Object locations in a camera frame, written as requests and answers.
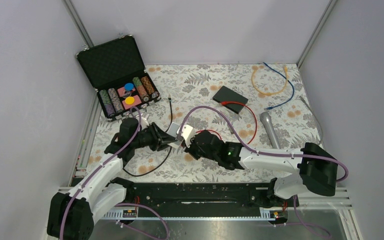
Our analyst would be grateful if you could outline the black network switch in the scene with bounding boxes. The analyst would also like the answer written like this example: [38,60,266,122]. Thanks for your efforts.
[212,86,249,114]

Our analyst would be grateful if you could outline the blue round chip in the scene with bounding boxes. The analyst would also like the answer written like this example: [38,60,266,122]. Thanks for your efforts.
[124,82,135,91]

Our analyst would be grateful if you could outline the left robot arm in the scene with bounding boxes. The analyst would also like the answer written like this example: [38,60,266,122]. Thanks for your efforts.
[46,117,176,240]

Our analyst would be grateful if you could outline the yellow round chip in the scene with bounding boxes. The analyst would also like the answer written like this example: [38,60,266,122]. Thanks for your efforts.
[124,96,136,105]

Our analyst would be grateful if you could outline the long red ethernet cable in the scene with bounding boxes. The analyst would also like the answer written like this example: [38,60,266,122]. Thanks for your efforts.
[219,100,258,146]

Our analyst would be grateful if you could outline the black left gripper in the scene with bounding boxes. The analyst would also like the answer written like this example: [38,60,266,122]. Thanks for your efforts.
[132,122,178,152]

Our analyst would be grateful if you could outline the blue ethernet cable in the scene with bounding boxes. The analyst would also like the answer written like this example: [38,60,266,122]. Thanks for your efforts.
[262,61,295,111]

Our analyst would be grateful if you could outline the white router box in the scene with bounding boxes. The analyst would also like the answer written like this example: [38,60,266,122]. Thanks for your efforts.
[167,122,183,149]

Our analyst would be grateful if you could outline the clear dealer button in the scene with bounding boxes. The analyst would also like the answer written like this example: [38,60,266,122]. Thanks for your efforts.
[122,90,132,99]

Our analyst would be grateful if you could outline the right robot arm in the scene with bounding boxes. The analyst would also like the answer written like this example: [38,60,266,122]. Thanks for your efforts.
[185,130,338,206]

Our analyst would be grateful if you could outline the yellow ethernet cable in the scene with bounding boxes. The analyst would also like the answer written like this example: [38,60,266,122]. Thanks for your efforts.
[250,64,290,97]

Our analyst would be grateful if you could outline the black poker chip case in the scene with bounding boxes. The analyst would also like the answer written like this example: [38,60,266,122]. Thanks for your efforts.
[76,34,161,122]

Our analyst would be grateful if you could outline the black ethernet cable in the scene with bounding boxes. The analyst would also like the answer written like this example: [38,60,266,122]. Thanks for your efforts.
[123,95,175,178]

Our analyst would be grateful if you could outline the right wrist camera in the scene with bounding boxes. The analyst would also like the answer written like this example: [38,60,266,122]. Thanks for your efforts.
[177,124,196,148]

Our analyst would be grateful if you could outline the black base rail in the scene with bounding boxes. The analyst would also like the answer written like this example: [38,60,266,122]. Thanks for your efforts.
[123,182,294,218]

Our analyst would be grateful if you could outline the silver microphone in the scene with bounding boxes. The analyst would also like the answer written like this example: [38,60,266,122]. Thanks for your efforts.
[259,111,281,149]

